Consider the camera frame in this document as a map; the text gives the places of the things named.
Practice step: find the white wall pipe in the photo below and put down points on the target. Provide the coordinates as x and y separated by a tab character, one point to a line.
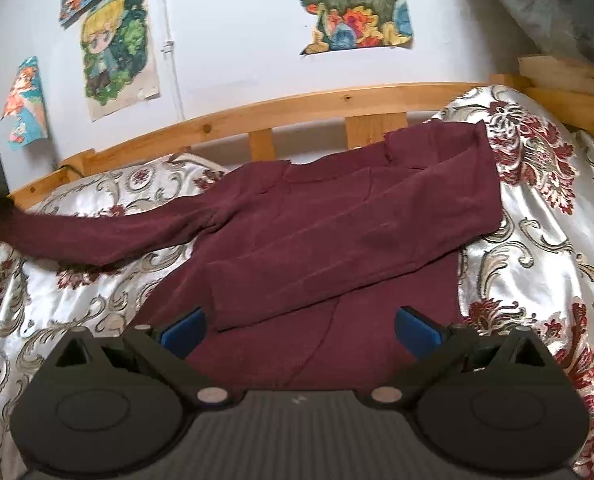
168	50

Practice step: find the anime girl poster left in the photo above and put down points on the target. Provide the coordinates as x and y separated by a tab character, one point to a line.
25	104

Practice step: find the colourful dragon poster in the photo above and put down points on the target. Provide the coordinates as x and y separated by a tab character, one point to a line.
358	24

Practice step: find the maroon long-sleeve sweater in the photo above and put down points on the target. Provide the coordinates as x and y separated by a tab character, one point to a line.
301	269

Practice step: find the wooden bed frame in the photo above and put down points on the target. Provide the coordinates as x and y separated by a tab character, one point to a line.
564	89

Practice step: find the floral white satin bedspread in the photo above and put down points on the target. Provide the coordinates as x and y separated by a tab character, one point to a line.
536	270

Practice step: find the blond character green poster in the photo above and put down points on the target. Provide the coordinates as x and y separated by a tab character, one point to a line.
119	59

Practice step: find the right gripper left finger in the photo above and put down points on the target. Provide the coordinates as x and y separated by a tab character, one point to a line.
164	349

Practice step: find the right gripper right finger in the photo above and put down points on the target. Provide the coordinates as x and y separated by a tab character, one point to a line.
437	350

